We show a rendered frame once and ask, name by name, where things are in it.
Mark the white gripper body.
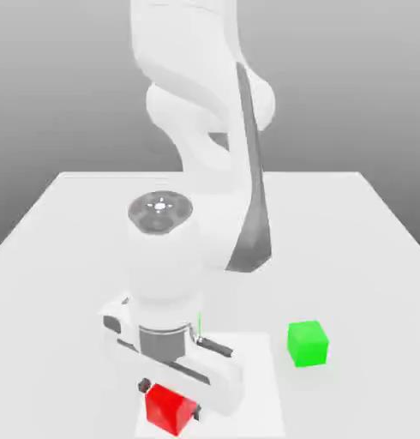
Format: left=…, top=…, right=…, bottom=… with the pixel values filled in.
left=104, top=336, right=244, bottom=417

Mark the small red cube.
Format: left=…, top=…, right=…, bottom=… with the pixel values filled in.
left=144, top=382, right=198, bottom=437

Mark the small green cube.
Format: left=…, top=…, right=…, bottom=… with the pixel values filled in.
left=286, top=319, right=330, bottom=369

